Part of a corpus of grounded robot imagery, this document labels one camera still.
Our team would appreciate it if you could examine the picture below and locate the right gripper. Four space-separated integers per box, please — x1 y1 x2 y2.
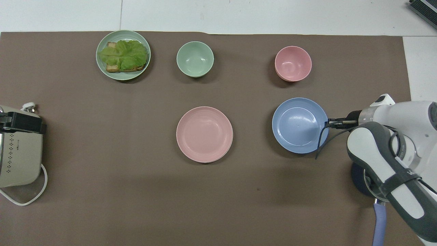
341 110 363 130

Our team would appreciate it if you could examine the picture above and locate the blue plate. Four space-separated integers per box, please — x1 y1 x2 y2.
272 98 329 154

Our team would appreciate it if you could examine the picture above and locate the pink bowl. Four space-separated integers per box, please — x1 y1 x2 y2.
274 46 312 82

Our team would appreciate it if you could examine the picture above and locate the pink plate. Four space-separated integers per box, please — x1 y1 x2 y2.
176 106 234 163

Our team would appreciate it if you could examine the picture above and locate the green bowl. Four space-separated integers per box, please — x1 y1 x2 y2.
176 41 215 78

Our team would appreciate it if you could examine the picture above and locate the toast slice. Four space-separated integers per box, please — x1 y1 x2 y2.
106 42 147 73

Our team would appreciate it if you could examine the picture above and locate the green lettuce leaf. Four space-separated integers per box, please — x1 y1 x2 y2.
99 40 149 70

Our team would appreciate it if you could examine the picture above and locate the green plate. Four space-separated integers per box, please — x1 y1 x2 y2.
96 30 152 81

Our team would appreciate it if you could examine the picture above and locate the beige toaster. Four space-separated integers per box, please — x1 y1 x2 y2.
0 105 47 188
0 102 48 206

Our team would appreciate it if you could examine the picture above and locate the black cable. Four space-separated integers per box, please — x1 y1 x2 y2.
315 120 359 160

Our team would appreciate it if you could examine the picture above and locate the dark blue pan lavender handle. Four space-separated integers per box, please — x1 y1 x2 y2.
351 163 388 246

